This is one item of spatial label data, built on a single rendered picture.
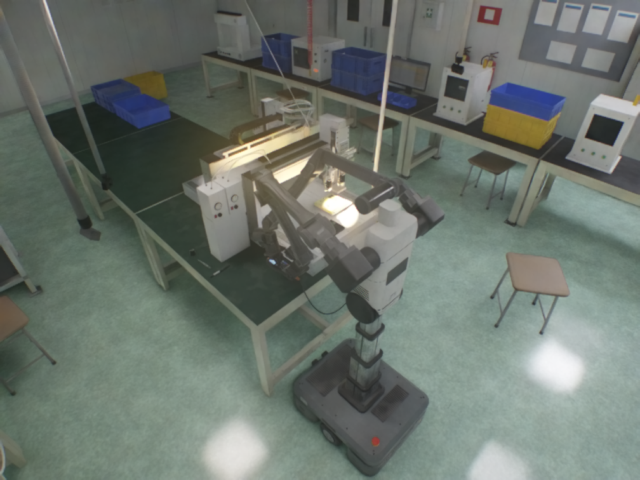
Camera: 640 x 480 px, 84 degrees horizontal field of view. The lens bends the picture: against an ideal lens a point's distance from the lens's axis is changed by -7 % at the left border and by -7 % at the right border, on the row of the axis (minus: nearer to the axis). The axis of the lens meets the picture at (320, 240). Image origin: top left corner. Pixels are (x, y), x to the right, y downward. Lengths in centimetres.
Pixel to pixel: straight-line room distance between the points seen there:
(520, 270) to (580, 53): 328
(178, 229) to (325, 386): 139
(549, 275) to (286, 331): 192
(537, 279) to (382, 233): 179
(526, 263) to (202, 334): 241
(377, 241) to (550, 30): 464
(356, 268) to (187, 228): 165
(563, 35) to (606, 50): 51
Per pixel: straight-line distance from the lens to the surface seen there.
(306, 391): 231
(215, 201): 211
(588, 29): 555
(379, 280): 143
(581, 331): 348
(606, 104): 407
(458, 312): 317
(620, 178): 406
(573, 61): 562
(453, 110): 442
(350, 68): 506
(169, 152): 378
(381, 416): 227
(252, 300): 209
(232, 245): 233
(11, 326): 299
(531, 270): 300
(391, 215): 134
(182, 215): 282
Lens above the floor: 228
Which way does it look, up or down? 39 degrees down
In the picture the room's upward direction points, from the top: straight up
